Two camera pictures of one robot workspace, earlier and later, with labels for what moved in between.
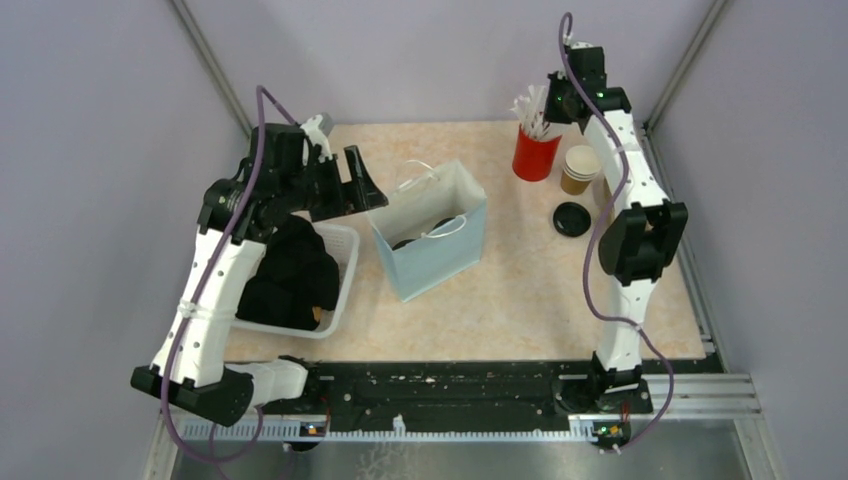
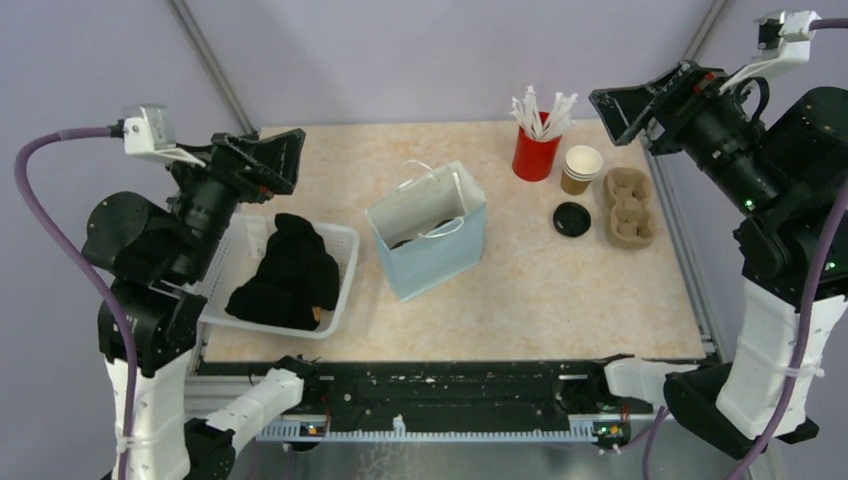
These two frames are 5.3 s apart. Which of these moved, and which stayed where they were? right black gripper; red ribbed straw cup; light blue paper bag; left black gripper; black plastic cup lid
Moved: left black gripper; right black gripper
Stayed: light blue paper bag; red ribbed straw cup; black plastic cup lid
